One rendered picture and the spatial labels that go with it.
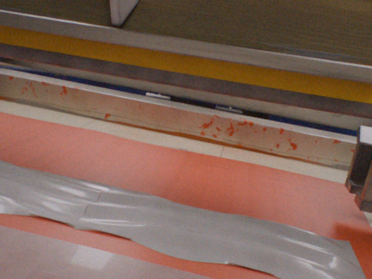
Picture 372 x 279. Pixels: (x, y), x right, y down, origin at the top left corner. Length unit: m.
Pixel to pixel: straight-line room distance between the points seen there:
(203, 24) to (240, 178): 0.17
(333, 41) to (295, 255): 0.14
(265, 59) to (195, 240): 0.12
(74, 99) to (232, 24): 0.29
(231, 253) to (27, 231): 0.12
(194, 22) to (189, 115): 0.22
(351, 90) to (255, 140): 0.21
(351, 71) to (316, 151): 0.23
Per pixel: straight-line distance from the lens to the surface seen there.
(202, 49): 0.26
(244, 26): 0.27
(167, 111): 0.48
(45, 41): 0.32
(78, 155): 0.38
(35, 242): 0.24
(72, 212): 0.27
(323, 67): 0.26
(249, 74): 0.28
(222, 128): 0.47
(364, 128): 0.36
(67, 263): 0.23
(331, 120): 0.55
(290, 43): 0.27
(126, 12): 0.28
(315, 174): 0.45
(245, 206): 0.32
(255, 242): 0.27
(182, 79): 0.29
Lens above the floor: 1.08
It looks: 16 degrees down
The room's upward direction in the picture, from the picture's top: 10 degrees clockwise
